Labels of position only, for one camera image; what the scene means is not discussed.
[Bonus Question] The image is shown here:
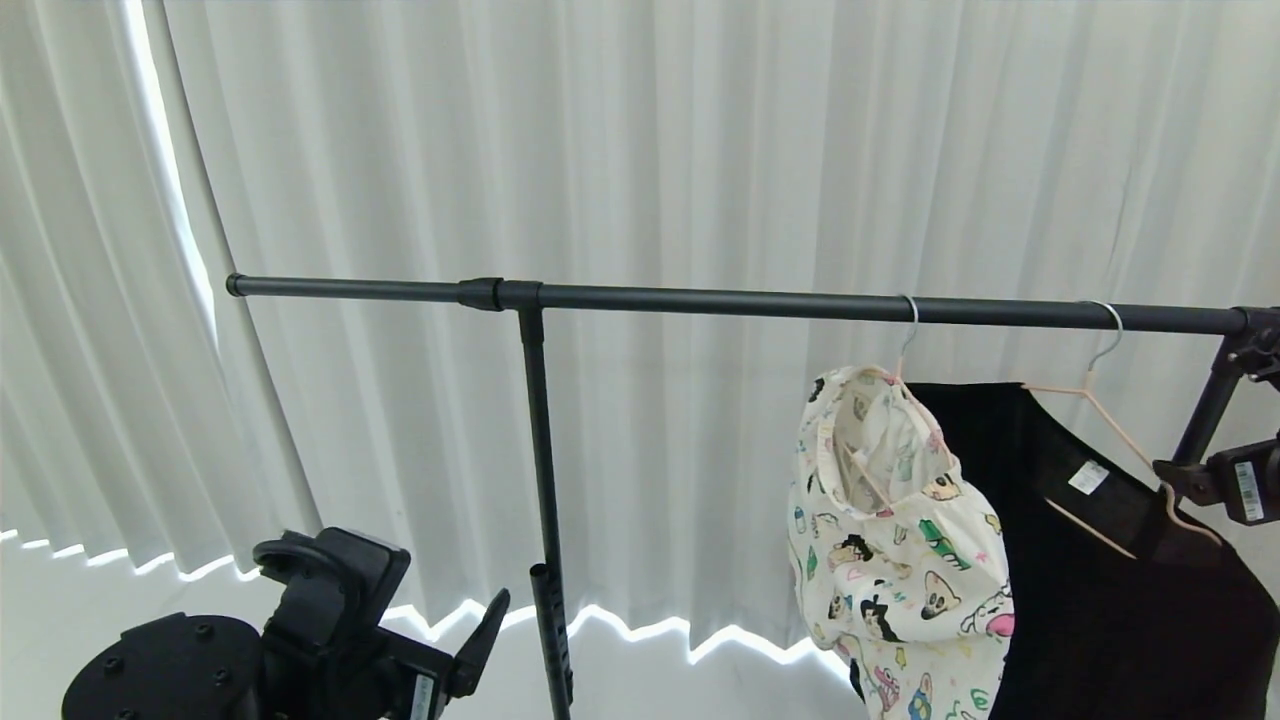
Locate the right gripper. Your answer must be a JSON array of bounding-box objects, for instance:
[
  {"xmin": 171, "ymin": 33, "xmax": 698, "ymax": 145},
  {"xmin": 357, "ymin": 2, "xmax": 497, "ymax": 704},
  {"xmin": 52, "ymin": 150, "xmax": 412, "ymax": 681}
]
[{"xmin": 1205, "ymin": 438, "xmax": 1280, "ymax": 526}]

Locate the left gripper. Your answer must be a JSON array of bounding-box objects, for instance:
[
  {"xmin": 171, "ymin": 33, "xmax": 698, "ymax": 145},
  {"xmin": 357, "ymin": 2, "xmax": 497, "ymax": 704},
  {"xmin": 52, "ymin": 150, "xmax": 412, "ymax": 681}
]
[{"xmin": 370, "ymin": 588, "xmax": 511, "ymax": 720}]

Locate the pink clothes hanger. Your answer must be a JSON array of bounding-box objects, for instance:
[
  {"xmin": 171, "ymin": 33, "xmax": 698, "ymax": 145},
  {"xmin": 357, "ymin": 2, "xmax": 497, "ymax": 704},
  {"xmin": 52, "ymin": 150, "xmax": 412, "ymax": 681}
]
[
  {"xmin": 840, "ymin": 295, "xmax": 951, "ymax": 511},
  {"xmin": 1022, "ymin": 300, "xmax": 1223, "ymax": 561}
]

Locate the black garment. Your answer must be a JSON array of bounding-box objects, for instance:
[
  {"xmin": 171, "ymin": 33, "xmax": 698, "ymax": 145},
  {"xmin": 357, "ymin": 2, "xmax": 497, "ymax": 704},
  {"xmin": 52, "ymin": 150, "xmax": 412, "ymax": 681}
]
[{"xmin": 850, "ymin": 380, "xmax": 1280, "ymax": 720}]

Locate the cream printed garment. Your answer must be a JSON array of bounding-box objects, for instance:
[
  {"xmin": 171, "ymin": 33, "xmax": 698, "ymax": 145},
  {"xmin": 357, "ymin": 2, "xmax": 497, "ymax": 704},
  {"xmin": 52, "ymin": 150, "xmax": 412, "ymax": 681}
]
[{"xmin": 787, "ymin": 365, "xmax": 1016, "ymax": 720}]

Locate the black clothes rack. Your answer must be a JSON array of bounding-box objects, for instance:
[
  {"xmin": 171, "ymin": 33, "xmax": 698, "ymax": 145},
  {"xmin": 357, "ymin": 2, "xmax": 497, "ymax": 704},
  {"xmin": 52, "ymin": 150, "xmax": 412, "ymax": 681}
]
[{"xmin": 225, "ymin": 272, "xmax": 1280, "ymax": 720}]

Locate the white curtain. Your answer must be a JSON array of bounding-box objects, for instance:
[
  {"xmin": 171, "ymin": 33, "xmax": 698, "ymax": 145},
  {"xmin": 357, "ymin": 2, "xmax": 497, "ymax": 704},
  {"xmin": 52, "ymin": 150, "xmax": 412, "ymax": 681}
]
[{"xmin": 0, "ymin": 0, "xmax": 1280, "ymax": 666}]

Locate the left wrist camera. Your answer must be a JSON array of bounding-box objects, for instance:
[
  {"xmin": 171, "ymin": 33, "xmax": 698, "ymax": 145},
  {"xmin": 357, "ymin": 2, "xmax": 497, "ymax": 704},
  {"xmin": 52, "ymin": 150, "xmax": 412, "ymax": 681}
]
[{"xmin": 252, "ymin": 527, "xmax": 413, "ymax": 691}]

